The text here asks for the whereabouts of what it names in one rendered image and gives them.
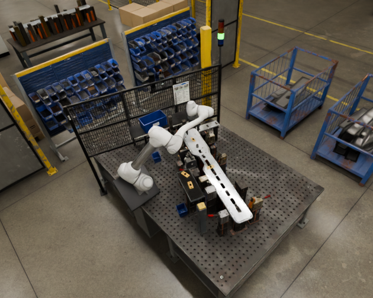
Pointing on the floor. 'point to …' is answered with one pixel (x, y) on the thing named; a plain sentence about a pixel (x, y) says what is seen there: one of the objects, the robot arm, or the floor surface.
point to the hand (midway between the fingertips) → (192, 131)
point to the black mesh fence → (145, 112)
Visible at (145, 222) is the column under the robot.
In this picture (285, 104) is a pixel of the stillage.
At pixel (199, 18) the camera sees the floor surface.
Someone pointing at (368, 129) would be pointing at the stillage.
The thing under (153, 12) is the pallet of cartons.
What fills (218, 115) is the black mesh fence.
